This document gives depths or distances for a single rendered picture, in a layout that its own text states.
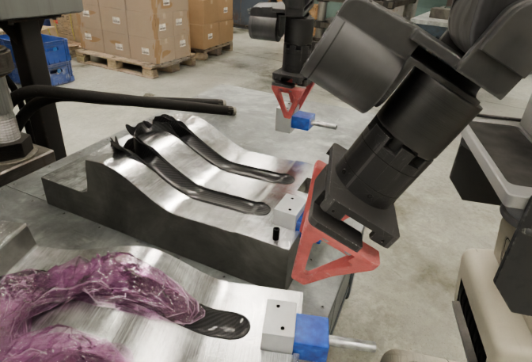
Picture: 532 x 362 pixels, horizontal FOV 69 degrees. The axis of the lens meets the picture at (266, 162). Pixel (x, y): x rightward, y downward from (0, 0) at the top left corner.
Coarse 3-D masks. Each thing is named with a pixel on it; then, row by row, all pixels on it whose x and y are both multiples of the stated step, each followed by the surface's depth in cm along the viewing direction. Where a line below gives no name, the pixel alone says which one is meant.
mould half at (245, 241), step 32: (192, 128) 79; (96, 160) 64; (128, 160) 65; (192, 160) 72; (256, 160) 78; (288, 160) 78; (64, 192) 71; (96, 192) 67; (128, 192) 63; (160, 192) 63; (256, 192) 67; (288, 192) 67; (128, 224) 67; (160, 224) 63; (192, 224) 60; (224, 224) 58; (256, 224) 58; (192, 256) 63; (224, 256) 60; (256, 256) 57; (288, 256) 54
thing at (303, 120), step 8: (288, 104) 86; (280, 112) 83; (296, 112) 85; (304, 112) 85; (280, 120) 84; (288, 120) 83; (296, 120) 83; (304, 120) 82; (312, 120) 83; (280, 128) 85; (288, 128) 84; (304, 128) 83
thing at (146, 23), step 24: (96, 0) 427; (120, 0) 411; (144, 0) 397; (168, 0) 411; (96, 24) 441; (120, 24) 424; (144, 24) 409; (168, 24) 421; (96, 48) 456; (120, 48) 438; (144, 48) 422; (168, 48) 431; (144, 72) 424
